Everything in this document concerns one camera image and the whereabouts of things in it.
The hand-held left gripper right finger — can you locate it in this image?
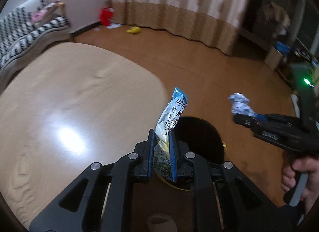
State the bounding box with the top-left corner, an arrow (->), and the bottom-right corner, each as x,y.
169,132 -> 280,232

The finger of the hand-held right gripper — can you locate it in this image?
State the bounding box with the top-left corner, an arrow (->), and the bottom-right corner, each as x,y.
233,113 -> 307,134

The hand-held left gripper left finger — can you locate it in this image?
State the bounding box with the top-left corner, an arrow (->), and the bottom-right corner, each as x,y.
29,128 -> 155,232

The white blue paper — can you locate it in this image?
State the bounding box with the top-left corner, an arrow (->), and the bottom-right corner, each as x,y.
228,93 -> 257,118

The black trash bin gold rim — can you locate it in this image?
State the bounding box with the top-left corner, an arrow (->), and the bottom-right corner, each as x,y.
159,116 -> 227,193

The blue white snack packet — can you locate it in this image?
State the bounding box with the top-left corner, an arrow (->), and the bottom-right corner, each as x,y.
153,86 -> 189,182

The person's right hand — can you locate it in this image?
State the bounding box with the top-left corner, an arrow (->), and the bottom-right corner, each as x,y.
280,155 -> 319,213

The cardboard box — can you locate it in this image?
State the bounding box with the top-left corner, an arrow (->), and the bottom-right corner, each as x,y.
264,47 -> 285,71

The dark cabinet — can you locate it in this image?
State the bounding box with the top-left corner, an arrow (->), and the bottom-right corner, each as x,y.
239,0 -> 319,79

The beige plush toy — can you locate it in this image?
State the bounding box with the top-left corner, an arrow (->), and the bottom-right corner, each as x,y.
261,0 -> 291,36

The beige patterned curtain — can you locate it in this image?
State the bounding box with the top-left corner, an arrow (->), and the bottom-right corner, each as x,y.
107,0 -> 253,57

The red plastic object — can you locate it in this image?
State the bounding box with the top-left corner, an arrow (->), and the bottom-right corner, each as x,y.
99,8 -> 115,26

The small doll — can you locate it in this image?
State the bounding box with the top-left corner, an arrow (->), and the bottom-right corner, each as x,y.
53,1 -> 67,16

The black white checkered sofa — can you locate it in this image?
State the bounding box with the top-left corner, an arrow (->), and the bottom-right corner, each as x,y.
0,0 -> 72,83

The pink cloth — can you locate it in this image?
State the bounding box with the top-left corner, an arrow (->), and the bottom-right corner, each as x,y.
31,5 -> 54,27

